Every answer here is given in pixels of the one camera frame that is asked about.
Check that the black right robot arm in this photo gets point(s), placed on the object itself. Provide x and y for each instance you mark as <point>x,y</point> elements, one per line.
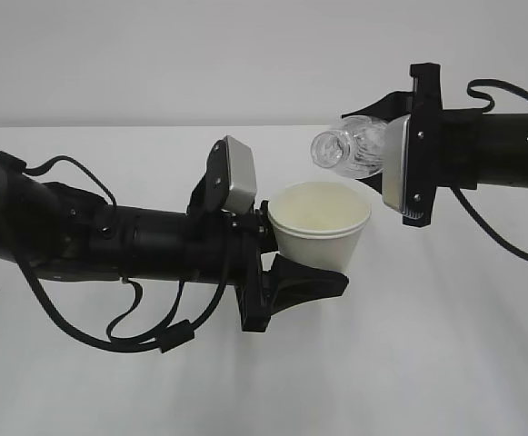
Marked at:
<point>500,145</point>

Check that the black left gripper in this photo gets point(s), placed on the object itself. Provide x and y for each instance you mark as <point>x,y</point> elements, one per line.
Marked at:
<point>261,294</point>

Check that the white paper cup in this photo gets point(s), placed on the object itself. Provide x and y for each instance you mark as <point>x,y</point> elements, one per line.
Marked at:
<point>319,224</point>

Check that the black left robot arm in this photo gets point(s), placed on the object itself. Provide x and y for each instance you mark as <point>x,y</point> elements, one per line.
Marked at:
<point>66,234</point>

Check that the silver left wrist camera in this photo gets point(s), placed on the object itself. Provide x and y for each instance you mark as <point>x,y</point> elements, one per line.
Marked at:
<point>230,177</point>

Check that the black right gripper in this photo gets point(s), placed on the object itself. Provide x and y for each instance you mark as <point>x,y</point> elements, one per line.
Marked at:
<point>438,150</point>

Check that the clear bottle green label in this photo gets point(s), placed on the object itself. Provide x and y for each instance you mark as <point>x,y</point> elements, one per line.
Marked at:
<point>352,148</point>

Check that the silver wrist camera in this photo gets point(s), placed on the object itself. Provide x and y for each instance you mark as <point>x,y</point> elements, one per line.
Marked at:
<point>230,177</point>
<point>394,164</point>

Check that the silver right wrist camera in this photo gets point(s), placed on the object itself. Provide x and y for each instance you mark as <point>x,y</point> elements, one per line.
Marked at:
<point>394,164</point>

